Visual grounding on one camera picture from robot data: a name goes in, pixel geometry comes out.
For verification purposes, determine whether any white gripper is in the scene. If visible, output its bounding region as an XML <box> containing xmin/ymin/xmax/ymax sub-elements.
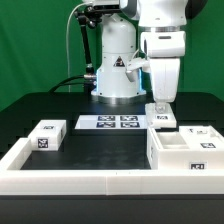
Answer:
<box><xmin>149</xmin><ymin>58</ymin><xmax>180</xmax><ymax>113</ymax></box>

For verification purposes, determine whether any white cabinet door panel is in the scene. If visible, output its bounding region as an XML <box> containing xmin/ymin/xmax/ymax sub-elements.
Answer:
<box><xmin>179</xmin><ymin>126</ymin><xmax>224</xmax><ymax>151</ymax></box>
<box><xmin>145</xmin><ymin>103</ymin><xmax>176</xmax><ymax>129</ymax></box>

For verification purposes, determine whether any white cabinet body box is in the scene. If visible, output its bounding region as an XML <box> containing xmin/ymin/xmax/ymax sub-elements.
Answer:
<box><xmin>147</xmin><ymin>128</ymin><xmax>224</xmax><ymax>170</ymax></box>

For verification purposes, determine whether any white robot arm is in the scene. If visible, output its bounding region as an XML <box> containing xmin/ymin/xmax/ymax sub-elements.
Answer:
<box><xmin>90</xmin><ymin>0</ymin><xmax>208</xmax><ymax>113</ymax></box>

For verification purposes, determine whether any white cabinet top block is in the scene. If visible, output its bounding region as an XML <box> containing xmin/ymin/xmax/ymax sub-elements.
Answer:
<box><xmin>28</xmin><ymin>120</ymin><xmax>67</xmax><ymax>151</ymax></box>

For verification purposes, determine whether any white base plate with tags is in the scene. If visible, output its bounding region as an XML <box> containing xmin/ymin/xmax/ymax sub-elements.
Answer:
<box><xmin>75</xmin><ymin>115</ymin><xmax>147</xmax><ymax>130</ymax></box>

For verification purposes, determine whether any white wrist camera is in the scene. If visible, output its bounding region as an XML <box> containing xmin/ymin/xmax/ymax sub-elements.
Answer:
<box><xmin>126</xmin><ymin>50</ymin><xmax>150</xmax><ymax>82</ymax></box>

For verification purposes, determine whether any black cables bundle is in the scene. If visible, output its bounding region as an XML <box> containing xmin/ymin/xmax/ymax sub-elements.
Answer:
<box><xmin>48</xmin><ymin>75</ymin><xmax>98</xmax><ymax>94</ymax></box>

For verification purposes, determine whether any black camera bar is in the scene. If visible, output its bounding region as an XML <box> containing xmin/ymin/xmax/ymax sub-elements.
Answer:
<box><xmin>87</xmin><ymin>5</ymin><xmax>121</xmax><ymax>14</ymax></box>

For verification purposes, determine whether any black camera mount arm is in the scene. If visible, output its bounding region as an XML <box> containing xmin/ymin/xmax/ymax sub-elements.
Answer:
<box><xmin>73</xmin><ymin>7</ymin><xmax>101</xmax><ymax>81</ymax></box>

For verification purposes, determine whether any white cable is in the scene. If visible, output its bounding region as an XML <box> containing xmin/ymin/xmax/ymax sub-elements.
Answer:
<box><xmin>65</xmin><ymin>2</ymin><xmax>88</xmax><ymax>94</ymax></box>

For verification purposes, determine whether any white U-shaped workspace frame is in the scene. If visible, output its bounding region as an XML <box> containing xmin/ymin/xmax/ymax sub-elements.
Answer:
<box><xmin>0</xmin><ymin>138</ymin><xmax>224</xmax><ymax>195</ymax></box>

